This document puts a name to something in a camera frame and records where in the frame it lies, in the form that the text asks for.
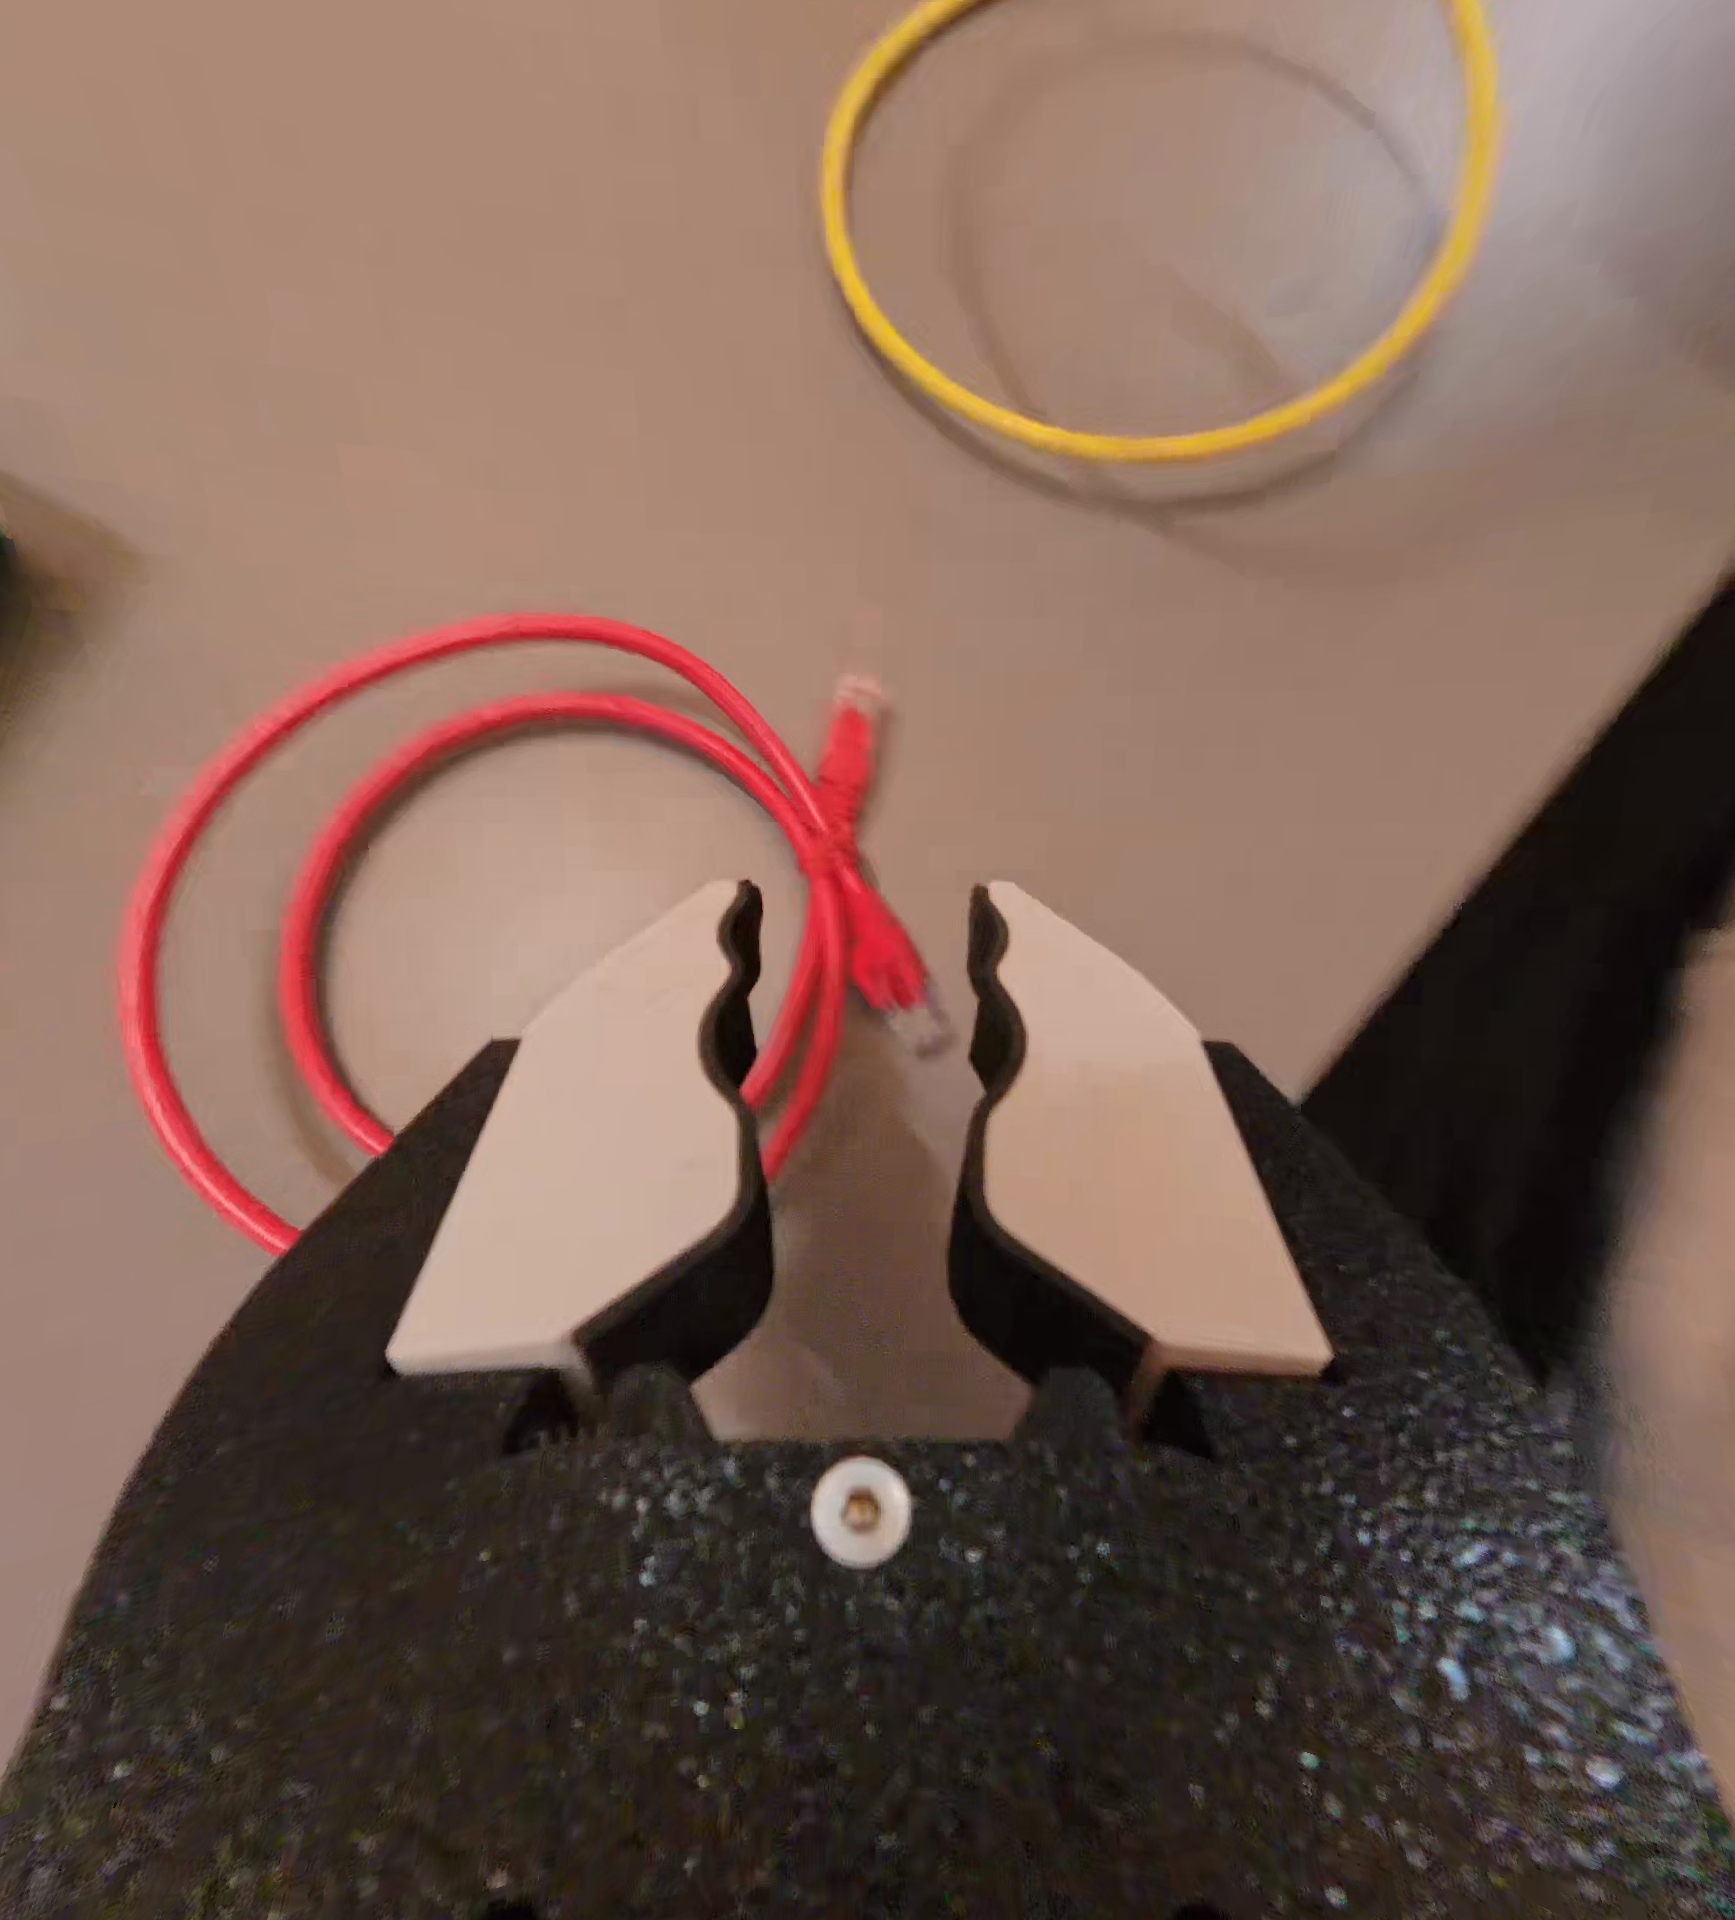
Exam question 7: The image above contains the red ethernet cable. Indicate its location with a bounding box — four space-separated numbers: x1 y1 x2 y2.
121 612 954 1260

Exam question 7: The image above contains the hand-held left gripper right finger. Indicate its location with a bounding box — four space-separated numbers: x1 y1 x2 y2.
946 879 1338 1424

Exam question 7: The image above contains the dark cloth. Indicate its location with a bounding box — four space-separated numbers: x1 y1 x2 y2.
1302 480 1735 1382

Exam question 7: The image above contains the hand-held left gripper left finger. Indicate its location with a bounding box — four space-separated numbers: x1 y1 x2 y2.
384 879 780 1404

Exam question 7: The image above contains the yellow ethernet cable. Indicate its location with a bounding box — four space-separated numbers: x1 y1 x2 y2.
822 0 1502 465

